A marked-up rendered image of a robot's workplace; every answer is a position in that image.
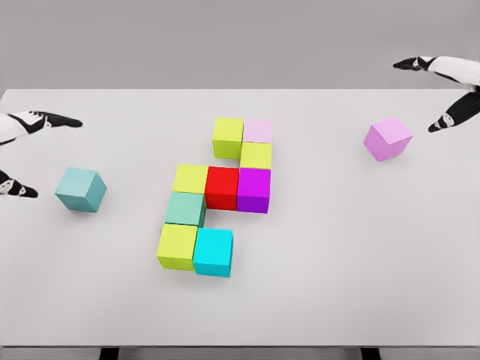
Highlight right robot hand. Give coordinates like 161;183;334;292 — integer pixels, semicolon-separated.
392;55;480;134

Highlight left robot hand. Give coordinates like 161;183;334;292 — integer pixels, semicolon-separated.
0;110;84;200

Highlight dusty teal cube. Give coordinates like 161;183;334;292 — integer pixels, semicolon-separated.
164;191;207;228
54;166;108;215

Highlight orchid pink cube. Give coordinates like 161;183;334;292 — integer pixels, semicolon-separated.
363;115;414;164

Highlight yellow-green cube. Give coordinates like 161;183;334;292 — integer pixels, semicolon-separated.
239;142;273;170
172;163;209;196
212;116;245;160
155;223;200;272

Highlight pale pink cube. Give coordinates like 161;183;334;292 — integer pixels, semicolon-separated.
242;118;274;145

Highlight red cube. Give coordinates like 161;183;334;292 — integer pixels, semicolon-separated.
204;166;241;212

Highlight bright cyan cube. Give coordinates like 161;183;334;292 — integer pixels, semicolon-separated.
192;226;234;278

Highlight magenta purple cube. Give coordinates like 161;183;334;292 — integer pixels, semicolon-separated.
236;167;272;215

